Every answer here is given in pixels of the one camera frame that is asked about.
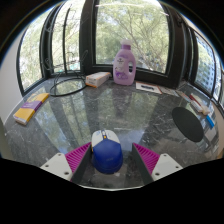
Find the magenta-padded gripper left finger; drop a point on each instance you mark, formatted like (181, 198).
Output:
(77, 156)

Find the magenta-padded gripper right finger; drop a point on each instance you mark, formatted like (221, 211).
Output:
(147, 156)

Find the blue and white computer mouse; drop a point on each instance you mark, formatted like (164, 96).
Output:
(106, 155)

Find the round black mouse pad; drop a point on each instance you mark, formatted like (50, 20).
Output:
(187, 124)

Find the yellow and purple book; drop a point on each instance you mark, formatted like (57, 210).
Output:
(30, 109)

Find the white card with dark print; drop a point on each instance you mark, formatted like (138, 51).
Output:
(148, 87)

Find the pale map pamphlet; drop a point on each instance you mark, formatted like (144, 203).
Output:
(169, 91)

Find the colourful pamphlet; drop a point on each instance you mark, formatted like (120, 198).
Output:
(184, 95)

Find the blue booklet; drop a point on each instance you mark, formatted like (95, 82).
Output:
(210, 121)

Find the cream cardboard box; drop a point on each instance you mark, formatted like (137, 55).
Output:
(97, 79)

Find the purple detergent bottle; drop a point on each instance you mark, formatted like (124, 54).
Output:
(124, 68)

